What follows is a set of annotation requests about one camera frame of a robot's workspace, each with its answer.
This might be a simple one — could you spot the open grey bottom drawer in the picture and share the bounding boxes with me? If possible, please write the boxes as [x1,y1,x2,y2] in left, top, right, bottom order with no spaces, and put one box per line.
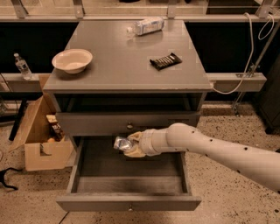
[57,136,201,212]

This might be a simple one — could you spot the grey drawer cabinet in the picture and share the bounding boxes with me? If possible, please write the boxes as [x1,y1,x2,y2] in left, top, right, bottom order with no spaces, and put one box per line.
[42,19,214,148]

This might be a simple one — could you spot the lying clear plastic bottle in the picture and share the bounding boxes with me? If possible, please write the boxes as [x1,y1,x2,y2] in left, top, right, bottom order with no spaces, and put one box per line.
[127,17,165,36]

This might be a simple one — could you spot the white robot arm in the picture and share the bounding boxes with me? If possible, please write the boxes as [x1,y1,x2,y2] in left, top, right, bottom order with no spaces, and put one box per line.
[125,123,280,193]

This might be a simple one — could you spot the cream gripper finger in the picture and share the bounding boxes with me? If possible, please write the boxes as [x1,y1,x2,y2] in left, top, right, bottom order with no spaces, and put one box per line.
[124,145,146,158]
[128,131,143,142]

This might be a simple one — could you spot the black strap on floor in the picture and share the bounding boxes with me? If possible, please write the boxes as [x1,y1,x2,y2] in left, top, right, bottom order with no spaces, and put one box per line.
[0,167,23,192]

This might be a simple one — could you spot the open cardboard box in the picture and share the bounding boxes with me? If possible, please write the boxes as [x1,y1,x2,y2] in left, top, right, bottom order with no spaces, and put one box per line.
[8,73,74,172]

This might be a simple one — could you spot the black snack bar wrapper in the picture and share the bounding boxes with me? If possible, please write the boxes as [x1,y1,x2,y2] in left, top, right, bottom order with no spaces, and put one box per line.
[150,52,182,71]

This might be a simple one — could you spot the small upright water bottle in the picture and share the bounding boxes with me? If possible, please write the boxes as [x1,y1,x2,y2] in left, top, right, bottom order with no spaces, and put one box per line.
[14,53,32,81]

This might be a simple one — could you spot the white cable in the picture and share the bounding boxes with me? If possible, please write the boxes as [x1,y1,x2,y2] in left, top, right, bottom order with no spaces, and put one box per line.
[212,12,276,95]

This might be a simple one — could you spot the closed grey middle drawer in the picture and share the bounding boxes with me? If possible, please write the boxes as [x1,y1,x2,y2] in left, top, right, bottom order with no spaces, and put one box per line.
[56,112,200,136]

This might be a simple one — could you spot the white bowl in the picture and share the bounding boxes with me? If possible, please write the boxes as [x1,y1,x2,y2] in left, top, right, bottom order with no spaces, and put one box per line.
[52,49,93,74]

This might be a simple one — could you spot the snack items in box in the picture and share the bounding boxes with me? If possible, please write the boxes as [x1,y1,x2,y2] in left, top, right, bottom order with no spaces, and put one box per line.
[46,115,64,142]

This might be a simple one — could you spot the dark cabinet at right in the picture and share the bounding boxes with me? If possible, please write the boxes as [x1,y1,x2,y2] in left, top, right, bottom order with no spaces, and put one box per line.
[255,54,280,134]

